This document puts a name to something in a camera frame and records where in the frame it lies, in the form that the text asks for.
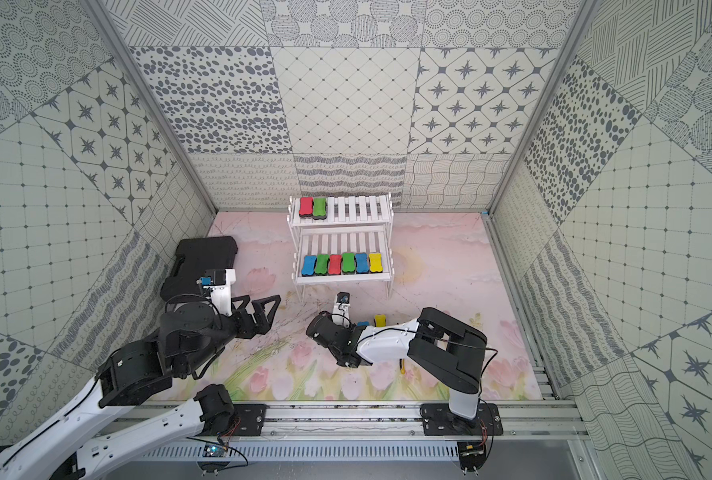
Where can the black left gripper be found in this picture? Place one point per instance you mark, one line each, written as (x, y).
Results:
(246, 315)

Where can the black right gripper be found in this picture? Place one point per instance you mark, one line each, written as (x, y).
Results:
(352, 327)

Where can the red eraser shelf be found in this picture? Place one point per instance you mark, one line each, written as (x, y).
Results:
(335, 265)
(306, 207)

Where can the green eraser top shelf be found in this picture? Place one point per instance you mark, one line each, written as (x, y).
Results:
(320, 208)

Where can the green eraser shelf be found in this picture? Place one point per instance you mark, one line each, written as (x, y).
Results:
(348, 263)
(320, 208)
(321, 267)

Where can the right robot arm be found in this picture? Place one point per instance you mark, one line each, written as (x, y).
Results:
(451, 351)

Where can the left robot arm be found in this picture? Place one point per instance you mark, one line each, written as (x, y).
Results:
(69, 445)

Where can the red eraser lower shelf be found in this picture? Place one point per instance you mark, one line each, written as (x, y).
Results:
(335, 265)

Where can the yellow eraser lower shelf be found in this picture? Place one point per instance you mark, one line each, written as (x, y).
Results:
(376, 263)

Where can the white wooden two-tier shelf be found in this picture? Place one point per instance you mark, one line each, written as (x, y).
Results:
(358, 224)

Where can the black plastic tool case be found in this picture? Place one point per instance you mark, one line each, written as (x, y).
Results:
(193, 257)

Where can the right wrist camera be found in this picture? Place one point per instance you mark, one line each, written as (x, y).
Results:
(341, 310)

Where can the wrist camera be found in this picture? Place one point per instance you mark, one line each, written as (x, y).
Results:
(216, 285)
(341, 310)

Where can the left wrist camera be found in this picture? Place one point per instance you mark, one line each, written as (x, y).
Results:
(216, 285)

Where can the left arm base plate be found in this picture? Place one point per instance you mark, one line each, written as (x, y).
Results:
(244, 420)

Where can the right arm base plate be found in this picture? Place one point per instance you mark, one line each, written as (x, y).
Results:
(438, 420)

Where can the white cable duct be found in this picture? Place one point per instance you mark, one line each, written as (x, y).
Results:
(306, 451)

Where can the aluminium mounting rail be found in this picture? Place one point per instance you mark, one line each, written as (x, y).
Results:
(393, 420)

